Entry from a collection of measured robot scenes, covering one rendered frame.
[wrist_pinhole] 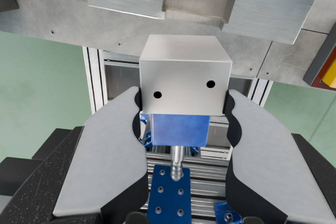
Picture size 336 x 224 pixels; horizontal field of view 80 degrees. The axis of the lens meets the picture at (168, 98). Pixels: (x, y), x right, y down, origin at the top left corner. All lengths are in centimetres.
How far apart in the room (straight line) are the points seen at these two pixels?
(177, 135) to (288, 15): 12
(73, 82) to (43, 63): 19
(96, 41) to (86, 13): 3
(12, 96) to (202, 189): 141
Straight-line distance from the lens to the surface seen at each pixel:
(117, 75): 99
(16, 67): 152
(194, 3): 20
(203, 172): 53
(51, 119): 162
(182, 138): 16
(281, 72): 31
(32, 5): 32
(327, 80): 31
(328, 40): 31
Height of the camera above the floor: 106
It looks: 58 degrees down
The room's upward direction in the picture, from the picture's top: 173 degrees counter-clockwise
